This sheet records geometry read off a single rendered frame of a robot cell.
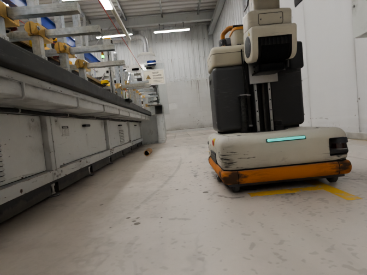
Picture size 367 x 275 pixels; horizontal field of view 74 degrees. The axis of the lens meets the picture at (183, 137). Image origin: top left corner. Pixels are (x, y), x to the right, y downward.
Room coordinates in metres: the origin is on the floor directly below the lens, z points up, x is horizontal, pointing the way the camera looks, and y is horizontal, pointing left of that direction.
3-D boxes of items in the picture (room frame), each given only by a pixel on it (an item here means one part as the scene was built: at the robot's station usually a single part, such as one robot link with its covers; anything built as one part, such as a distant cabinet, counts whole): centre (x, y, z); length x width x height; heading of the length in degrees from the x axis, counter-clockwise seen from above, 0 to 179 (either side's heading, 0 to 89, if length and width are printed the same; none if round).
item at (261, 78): (1.33, -0.54, 0.68); 0.28 x 0.27 x 0.25; 90
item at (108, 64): (1.64, 0.56, 0.81); 0.43 x 0.03 x 0.04; 91
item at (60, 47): (1.37, 0.60, 0.83); 0.14 x 0.06 x 0.05; 1
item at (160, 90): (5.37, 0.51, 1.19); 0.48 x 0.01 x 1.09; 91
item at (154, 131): (5.72, 1.23, 0.95); 1.65 x 0.70 x 1.90; 91
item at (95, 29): (1.14, 0.55, 0.83); 0.43 x 0.03 x 0.04; 91
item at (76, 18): (1.60, 0.60, 0.91); 0.04 x 0.04 x 0.48; 1
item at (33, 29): (1.12, 0.59, 0.83); 0.14 x 0.06 x 0.05; 1
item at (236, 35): (1.61, -0.48, 0.87); 0.23 x 0.15 x 0.11; 90
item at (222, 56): (1.58, -0.48, 0.59); 0.55 x 0.34 x 0.83; 90
